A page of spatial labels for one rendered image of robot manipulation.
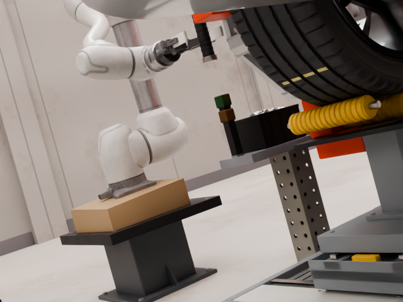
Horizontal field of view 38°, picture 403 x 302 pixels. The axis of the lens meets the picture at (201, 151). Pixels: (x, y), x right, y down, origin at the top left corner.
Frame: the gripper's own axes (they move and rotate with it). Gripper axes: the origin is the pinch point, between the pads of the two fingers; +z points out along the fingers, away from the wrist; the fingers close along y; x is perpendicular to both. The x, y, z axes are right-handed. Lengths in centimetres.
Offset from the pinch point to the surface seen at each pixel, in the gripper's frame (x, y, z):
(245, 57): -12.1, 7.1, 22.5
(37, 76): 65, -113, -383
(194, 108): 3, -275, -378
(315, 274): -70, 5, 24
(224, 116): -24.3, -13.0, -15.9
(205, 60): -7.7, 2.0, 0.9
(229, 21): -2.7, 9.2, 22.5
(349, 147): -42, -12, 31
